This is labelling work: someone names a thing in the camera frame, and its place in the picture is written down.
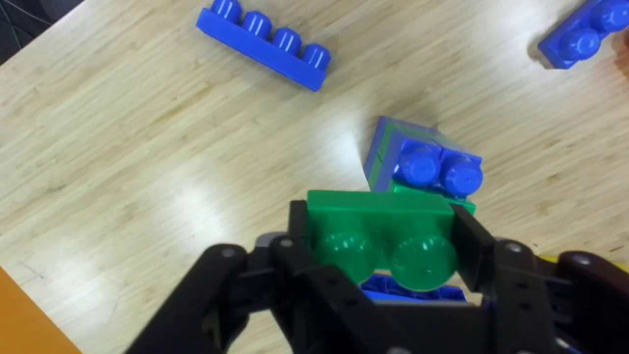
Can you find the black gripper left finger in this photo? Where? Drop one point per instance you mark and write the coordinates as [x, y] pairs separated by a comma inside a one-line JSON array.
[[299, 229]]

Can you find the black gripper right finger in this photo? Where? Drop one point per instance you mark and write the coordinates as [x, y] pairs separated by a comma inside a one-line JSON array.
[[474, 252]]

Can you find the blue four-stud LEGO block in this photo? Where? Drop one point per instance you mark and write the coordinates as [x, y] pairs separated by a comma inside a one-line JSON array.
[[262, 52], [419, 295], [577, 42]]

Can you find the blue square LEGO block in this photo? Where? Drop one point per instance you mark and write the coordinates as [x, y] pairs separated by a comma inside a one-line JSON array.
[[425, 164]]

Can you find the orange flat panel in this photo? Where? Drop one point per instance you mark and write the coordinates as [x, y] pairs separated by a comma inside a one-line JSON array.
[[26, 327]]

